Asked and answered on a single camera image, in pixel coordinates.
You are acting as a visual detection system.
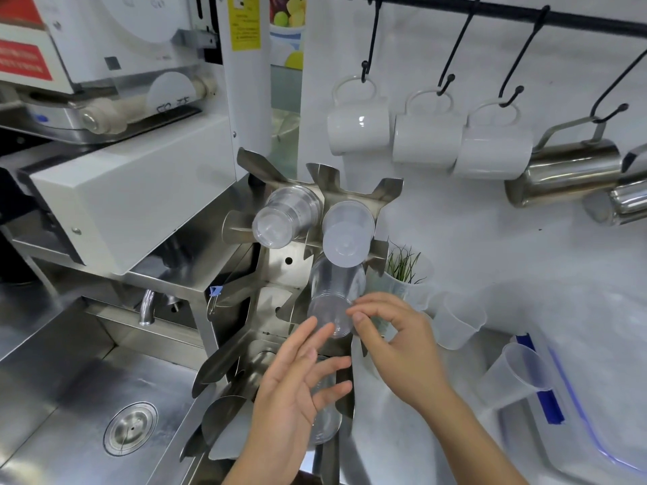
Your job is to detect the person's right hand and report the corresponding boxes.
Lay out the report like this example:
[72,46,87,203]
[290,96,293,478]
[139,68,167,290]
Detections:
[346,291,452,412]

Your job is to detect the person's left hand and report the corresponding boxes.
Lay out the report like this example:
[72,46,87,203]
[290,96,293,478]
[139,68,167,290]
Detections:
[241,315,354,474]

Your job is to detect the stack of clear plastic cups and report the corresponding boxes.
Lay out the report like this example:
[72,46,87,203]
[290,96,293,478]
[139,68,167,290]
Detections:
[250,183,325,249]
[309,256,368,301]
[305,367,346,446]

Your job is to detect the wide clear plastic cup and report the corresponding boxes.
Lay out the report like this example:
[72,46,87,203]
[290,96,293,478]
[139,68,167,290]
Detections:
[307,277,363,341]

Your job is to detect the tall frosted plastic cup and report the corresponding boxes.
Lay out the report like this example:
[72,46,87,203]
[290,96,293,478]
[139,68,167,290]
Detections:
[474,342,557,412]

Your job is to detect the stainless steel cup rack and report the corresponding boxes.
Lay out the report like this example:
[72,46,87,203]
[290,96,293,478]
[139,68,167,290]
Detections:
[179,147,406,485]

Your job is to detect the small translucent measuring cup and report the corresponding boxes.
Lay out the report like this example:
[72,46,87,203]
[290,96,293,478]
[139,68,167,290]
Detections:
[431,291,488,351]

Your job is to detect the white sealing machine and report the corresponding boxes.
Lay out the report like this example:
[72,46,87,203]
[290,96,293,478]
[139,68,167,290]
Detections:
[0,0,275,278]

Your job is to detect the translucent measuring jug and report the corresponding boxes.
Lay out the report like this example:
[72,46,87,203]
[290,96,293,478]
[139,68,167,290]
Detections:
[375,246,436,313]

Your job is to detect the green grass sprigs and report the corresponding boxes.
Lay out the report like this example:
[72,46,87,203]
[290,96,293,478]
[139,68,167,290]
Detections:
[384,241,423,285]

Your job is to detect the clear container with blue clips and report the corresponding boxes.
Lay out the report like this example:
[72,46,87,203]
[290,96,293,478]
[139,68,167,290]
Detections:
[497,332,647,485]

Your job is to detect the round sink drain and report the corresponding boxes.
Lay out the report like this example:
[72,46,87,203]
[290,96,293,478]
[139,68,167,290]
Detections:
[102,400,159,457]

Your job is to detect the chrome faucet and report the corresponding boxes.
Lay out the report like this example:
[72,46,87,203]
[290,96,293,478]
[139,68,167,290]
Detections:
[138,288,156,327]

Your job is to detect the stainless steel machine stand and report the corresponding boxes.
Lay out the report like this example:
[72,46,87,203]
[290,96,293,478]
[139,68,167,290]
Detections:
[0,222,259,360]

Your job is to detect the white ceramic mug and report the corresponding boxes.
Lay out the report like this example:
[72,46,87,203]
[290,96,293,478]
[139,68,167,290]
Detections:
[452,99,534,181]
[392,89,464,170]
[326,75,393,158]

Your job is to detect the stainless steel sink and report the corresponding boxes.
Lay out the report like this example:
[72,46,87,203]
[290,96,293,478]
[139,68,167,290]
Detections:
[0,281,265,485]

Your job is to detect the stainless steel pitcher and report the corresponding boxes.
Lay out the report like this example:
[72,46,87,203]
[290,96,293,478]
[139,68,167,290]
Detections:
[503,116,623,209]
[580,150,647,228]

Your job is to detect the black metal hook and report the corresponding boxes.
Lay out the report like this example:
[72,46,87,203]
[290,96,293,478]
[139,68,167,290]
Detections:
[590,46,647,125]
[498,5,551,108]
[436,0,482,97]
[359,0,383,84]

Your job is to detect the colourful fruit poster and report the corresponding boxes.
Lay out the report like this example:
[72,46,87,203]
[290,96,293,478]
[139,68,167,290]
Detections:
[268,0,308,72]

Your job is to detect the black hanging rail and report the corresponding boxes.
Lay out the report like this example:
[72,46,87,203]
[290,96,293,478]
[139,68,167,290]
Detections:
[344,0,647,39]

